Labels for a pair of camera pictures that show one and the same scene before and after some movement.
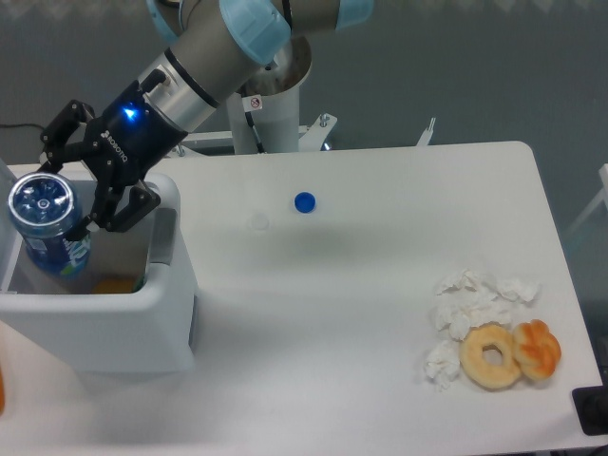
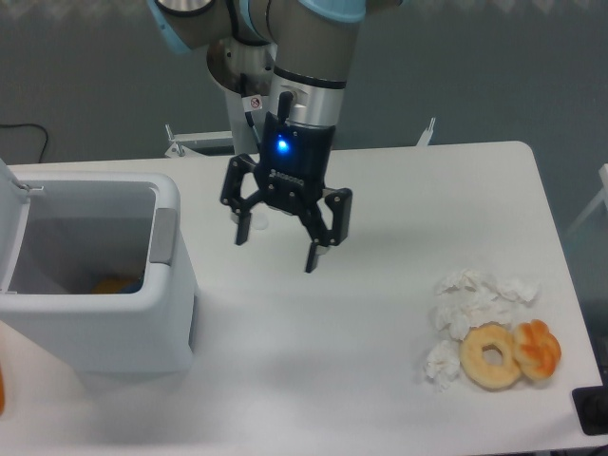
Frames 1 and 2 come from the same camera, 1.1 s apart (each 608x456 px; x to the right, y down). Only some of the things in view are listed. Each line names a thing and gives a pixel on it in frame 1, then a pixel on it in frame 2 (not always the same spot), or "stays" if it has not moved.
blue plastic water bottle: (43, 208) to (128, 279)
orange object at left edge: (2, 392) stays
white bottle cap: (260, 221) stays
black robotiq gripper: (128, 144) to (295, 157)
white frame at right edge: (603, 173) stays
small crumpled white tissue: (442, 364) stays
